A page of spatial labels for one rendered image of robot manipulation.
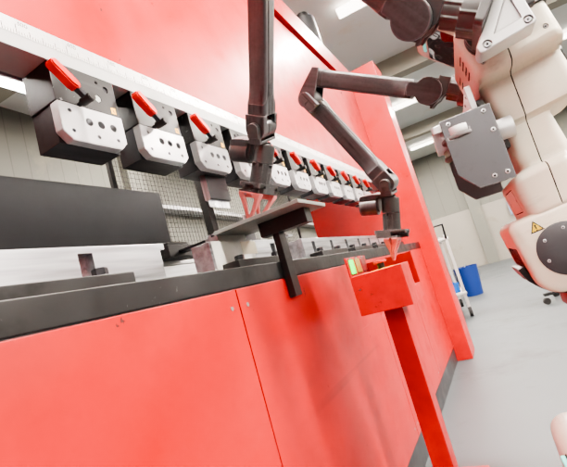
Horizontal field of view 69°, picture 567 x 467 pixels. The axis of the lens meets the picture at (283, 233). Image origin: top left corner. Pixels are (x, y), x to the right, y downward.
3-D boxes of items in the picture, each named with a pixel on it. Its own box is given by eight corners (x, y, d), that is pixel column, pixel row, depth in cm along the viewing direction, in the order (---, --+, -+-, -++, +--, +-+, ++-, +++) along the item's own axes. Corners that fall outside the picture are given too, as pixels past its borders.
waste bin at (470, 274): (461, 296, 633) (451, 267, 639) (485, 290, 619) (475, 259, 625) (460, 299, 597) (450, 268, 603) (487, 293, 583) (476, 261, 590)
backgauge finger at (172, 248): (208, 242, 117) (205, 225, 117) (144, 267, 128) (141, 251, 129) (233, 241, 127) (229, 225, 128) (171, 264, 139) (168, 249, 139)
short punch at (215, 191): (212, 205, 117) (204, 173, 118) (207, 208, 118) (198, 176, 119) (233, 207, 126) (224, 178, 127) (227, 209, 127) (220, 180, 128)
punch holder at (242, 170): (243, 175, 130) (229, 127, 132) (221, 185, 134) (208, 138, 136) (266, 181, 143) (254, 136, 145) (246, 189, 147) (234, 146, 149)
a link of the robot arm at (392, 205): (396, 193, 132) (400, 195, 137) (375, 195, 135) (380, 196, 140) (397, 215, 132) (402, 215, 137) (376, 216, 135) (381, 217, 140)
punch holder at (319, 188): (317, 191, 183) (307, 157, 185) (300, 198, 187) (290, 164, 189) (329, 194, 196) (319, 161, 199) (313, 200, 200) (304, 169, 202)
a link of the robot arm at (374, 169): (305, 87, 134) (318, 89, 143) (294, 101, 137) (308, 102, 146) (396, 185, 128) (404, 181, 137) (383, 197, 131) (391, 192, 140)
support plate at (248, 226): (297, 202, 100) (296, 198, 100) (213, 235, 112) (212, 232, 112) (325, 206, 116) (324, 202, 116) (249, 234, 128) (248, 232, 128)
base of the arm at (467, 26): (500, -27, 71) (495, 9, 82) (452, -32, 74) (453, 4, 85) (482, 23, 72) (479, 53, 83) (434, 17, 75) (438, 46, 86)
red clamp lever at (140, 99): (139, 87, 93) (170, 120, 99) (127, 95, 95) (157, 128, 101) (137, 91, 92) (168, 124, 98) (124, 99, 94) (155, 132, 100)
